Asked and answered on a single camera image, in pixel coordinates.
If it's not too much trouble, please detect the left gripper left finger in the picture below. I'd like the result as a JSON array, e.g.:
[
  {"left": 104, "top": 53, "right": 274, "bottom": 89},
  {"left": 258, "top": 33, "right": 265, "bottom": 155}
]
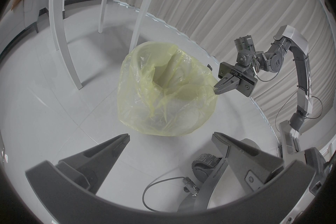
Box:
[{"left": 56, "top": 133, "right": 131, "bottom": 196}]

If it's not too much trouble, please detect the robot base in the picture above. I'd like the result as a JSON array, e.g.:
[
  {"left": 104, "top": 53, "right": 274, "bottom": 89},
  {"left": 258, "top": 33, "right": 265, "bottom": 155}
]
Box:
[{"left": 178, "top": 120, "right": 301, "bottom": 214}]

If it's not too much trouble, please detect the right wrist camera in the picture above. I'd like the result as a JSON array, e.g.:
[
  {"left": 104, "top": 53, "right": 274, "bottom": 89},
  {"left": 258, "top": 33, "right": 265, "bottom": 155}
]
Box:
[{"left": 236, "top": 51, "right": 254, "bottom": 67}]

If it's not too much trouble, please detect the black cable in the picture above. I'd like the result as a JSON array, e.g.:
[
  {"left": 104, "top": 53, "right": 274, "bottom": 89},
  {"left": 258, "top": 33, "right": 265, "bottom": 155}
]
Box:
[
  {"left": 142, "top": 176, "right": 200, "bottom": 212},
  {"left": 274, "top": 95, "right": 324, "bottom": 127}
]

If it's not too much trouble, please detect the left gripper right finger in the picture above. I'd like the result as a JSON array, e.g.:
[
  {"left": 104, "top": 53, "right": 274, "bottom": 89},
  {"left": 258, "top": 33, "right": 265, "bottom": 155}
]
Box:
[{"left": 211, "top": 132, "right": 284, "bottom": 192}]

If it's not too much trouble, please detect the pale grey sofa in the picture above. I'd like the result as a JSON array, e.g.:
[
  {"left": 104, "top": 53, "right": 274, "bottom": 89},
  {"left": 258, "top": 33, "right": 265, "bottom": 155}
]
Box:
[{"left": 0, "top": 0, "right": 50, "bottom": 46}]

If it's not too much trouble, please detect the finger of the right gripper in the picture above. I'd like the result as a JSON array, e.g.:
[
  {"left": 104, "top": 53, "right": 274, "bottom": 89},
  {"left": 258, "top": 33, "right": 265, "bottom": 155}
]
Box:
[
  {"left": 216, "top": 79, "right": 241, "bottom": 95},
  {"left": 214, "top": 74, "right": 236, "bottom": 94}
]

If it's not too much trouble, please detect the yellow plastic bag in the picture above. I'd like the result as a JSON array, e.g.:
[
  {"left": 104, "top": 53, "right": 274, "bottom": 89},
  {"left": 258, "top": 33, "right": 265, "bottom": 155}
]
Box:
[{"left": 117, "top": 41, "right": 219, "bottom": 137}]

